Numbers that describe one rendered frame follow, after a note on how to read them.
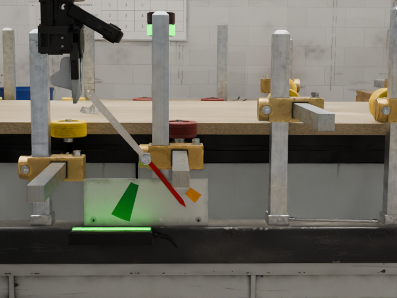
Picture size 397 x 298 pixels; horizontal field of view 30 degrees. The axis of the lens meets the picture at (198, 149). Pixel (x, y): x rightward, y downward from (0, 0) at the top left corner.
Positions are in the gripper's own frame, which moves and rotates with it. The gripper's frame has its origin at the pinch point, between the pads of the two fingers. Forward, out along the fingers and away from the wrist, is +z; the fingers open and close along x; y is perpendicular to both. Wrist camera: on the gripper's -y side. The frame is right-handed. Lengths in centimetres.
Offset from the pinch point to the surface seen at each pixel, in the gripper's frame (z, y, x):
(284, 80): -3.3, -41.8, -6.0
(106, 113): 3.2, -5.5, -0.5
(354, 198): 26, -63, -28
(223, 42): -12, -37, -115
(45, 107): 2.5, 7.5, -6.1
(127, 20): -44, 33, -728
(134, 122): 7.3, -9.9, -25.2
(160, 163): 14.0, -16.1, -5.3
